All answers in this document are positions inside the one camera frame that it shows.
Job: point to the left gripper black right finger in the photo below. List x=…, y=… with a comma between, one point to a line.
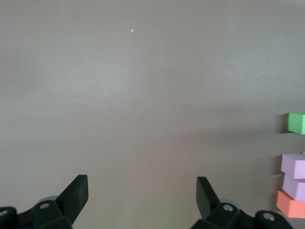
x=209, y=207

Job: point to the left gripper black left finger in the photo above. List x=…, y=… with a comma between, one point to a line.
x=69, y=207

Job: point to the orange foam block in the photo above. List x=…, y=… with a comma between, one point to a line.
x=289, y=206

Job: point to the pink foam block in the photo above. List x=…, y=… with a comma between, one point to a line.
x=295, y=188
x=294, y=165

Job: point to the green foam block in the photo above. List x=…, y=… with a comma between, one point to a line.
x=297, y=122

